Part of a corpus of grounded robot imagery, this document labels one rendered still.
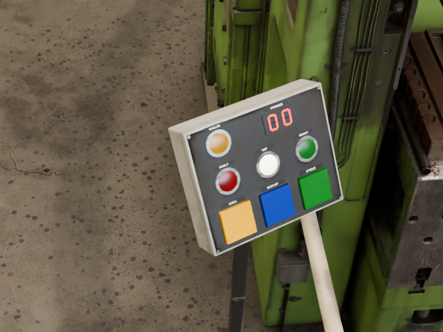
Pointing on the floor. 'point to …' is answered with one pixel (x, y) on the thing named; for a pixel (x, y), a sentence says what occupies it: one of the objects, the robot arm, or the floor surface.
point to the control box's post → (238, 286)
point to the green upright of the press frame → (385, 86)
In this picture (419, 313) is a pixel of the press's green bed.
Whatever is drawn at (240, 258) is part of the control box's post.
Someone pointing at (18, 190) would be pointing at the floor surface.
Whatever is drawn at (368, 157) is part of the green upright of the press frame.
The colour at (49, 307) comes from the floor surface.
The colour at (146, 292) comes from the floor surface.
